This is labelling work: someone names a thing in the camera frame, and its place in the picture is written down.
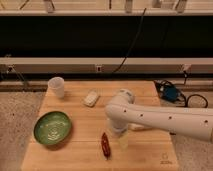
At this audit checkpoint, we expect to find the white wall outlet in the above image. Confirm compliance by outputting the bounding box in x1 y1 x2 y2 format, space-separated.
97 66 102 72

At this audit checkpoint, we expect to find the red chili pepper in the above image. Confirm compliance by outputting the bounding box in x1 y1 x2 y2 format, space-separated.
101 133 111 159

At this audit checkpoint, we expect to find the black hanging cable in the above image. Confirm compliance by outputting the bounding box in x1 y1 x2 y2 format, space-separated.
111 7 148 74

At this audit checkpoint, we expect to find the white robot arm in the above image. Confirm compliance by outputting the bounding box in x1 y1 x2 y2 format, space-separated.
105 89 213 149

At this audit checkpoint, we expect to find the translucent plastic cup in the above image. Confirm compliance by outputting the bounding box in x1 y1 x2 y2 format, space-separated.
48 77 64 98

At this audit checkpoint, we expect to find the black floor cable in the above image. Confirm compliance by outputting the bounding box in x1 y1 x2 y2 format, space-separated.
184 93 209 109

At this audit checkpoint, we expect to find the blue device with cables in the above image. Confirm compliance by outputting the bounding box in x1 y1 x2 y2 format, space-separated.
155 80 186 104

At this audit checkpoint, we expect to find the white plastic bottle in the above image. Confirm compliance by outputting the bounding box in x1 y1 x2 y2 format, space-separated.
129 123 149 131

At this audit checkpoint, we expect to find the green bowl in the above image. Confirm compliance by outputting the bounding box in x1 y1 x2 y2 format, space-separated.
33 111 72 146

